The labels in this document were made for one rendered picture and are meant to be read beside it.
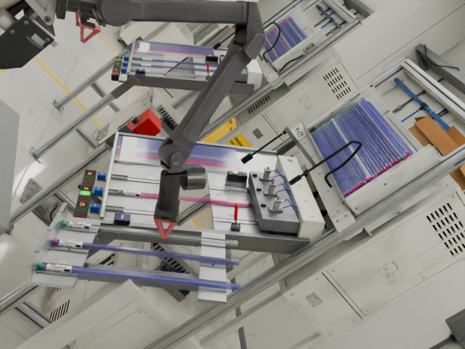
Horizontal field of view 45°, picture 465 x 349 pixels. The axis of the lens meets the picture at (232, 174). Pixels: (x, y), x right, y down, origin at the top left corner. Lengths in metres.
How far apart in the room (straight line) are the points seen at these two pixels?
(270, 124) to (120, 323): 1.65
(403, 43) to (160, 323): 3.80
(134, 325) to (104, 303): 0.52
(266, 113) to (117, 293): 1.93
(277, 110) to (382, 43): 2.11
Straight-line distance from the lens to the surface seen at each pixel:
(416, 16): 5.25
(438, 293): 3.52
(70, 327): 1.67
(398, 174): 1.87
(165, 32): 6.43
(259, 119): 3.27
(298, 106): 3.29
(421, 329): 3.42
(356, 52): 5.14
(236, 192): 2.14
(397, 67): 2.52
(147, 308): 2.05
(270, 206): 1.96
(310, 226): 1.93
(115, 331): 2.13
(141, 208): 1.95
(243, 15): 1.51
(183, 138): 1.49
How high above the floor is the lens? 1.53
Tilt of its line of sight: 12 degrees down
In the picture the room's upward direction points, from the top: 55 degrees clockwise
